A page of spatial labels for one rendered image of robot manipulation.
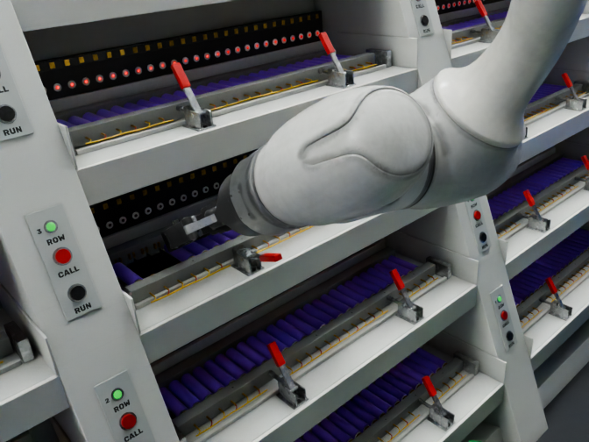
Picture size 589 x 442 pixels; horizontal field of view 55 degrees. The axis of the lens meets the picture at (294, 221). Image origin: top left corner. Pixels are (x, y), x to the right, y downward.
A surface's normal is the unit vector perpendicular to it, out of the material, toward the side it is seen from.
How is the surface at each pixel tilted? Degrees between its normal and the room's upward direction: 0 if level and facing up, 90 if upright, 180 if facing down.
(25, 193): 90
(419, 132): 84
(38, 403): 111
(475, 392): 21
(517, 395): 90
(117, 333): 90
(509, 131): 103
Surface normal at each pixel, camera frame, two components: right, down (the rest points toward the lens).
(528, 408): 0.59, -0.06
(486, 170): 0.46, 0.72
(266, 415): -0.07, -0.90
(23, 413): 0.66, 0.28
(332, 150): -0.65, 0.11
